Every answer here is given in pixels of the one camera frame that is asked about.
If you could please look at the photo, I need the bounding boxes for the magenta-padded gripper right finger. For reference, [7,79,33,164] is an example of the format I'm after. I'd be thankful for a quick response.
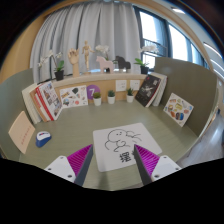
[133,143,183,186]

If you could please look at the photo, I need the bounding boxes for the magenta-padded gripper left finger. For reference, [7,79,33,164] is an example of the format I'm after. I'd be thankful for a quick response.
[44,143,95,187]

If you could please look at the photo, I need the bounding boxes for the blue and white computer mouse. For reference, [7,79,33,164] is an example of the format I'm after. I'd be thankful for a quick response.
[35,130,53,148]

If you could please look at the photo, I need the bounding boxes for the white mouse pad with cartoon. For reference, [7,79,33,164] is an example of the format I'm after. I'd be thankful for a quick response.
[92,122,163,173]

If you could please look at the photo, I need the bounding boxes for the beige paperback book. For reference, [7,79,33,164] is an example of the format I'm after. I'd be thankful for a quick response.
[8,110,36,155]

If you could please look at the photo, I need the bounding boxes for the food sticker card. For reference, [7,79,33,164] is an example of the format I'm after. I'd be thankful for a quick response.
[163,92,195,128]

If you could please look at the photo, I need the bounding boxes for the white book with photo cover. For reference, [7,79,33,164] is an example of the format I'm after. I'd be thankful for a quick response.
[35,80,64,122]

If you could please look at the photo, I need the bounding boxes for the red book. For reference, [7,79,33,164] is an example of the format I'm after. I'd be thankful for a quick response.
[34,86,54,122]

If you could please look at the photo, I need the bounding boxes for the white sticker sheet card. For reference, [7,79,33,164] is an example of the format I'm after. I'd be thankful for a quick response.
[59,85,89,109]

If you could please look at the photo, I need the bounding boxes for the small succulent in white pot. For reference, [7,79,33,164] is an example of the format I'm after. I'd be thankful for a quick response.
[92,91,102,107]
[106,89,116,105]
[125,87,135,104]

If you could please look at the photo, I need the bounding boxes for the thick cream book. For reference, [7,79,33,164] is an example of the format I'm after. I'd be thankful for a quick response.
[21,83,43,125]

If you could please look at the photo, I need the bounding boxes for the black cover book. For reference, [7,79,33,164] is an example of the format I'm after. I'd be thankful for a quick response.
[134,74,162,108]

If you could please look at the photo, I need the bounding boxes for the white book behind black book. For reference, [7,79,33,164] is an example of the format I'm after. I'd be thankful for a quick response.
[151,72,168,108]

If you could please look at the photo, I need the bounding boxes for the purple round number sign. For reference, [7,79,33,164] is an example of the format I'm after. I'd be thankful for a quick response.
[86,84,101,100]

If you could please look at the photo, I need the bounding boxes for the white orchid in black pot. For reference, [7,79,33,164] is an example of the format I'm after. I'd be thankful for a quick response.
[37,49,65,82]
[133,44,160,75]

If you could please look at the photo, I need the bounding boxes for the wooden desk shelf ledge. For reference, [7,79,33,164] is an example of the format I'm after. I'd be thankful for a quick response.
[39,71,148,89]

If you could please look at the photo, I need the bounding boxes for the wooden hand model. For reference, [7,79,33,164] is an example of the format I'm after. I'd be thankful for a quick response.
[67,48,81,78]

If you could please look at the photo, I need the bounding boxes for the pink wooden horse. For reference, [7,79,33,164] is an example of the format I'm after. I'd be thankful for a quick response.
[95,55,115,74]

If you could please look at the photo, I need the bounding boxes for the black wooden horse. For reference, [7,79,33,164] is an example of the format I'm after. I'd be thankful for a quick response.
[113,55,132,72]

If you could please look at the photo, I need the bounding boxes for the wooden artist mannequin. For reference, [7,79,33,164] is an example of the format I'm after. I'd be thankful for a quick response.
[81,40,95,74]

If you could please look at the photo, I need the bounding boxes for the window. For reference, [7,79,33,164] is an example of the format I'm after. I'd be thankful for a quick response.
[134,6,209,71]

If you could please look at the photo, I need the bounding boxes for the white orchid behind horses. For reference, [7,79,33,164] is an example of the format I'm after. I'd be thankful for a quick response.
[94,44,110,61]

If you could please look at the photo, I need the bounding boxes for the grey white curtain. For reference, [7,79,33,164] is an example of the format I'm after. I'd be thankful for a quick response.
[29,1,143,84]

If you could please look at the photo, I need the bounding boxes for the ceiling lights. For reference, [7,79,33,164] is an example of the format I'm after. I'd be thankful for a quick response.
[170,6,224,79]

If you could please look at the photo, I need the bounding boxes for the white wall socket plate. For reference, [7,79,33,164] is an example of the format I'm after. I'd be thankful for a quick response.
[129,79,141,91]
[115,79,128,92]

